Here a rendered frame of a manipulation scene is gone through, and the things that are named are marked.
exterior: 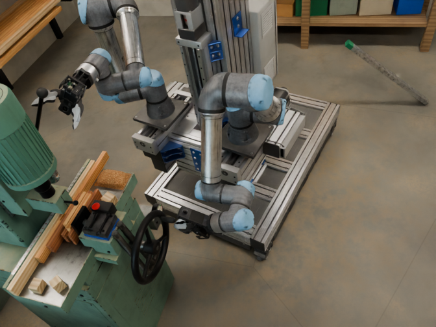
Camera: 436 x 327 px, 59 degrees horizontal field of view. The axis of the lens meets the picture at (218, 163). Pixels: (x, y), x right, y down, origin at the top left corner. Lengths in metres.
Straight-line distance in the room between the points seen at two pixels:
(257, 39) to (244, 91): 0.77
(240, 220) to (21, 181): 0.72
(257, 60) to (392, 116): 1.49
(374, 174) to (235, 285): 1.21
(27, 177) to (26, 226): 0.44
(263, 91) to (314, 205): 1.45
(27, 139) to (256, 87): 0.72
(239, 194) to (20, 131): 0.74
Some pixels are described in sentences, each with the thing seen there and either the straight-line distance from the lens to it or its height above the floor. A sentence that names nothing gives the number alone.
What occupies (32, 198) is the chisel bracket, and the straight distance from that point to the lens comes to 1.56.
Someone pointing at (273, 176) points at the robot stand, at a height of 0.21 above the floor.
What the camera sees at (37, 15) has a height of 0.61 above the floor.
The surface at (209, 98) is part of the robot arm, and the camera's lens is 1.29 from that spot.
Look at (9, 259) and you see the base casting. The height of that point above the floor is 0.80.
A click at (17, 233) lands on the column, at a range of 1.74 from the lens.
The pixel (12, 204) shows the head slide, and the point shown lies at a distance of 1.59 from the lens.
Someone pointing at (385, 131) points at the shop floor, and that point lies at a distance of 3.11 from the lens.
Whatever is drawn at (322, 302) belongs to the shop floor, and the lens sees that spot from 2.27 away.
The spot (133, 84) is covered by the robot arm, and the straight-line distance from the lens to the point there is 1.54.
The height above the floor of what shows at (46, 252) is 0.92.
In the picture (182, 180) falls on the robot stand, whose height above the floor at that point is 0.21.
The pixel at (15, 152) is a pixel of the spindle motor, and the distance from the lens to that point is 1.29.
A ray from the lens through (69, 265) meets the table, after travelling 1.53.
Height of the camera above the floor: 2.09
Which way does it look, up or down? 47 degrees down
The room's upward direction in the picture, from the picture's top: 11 degrees counter-clockwise
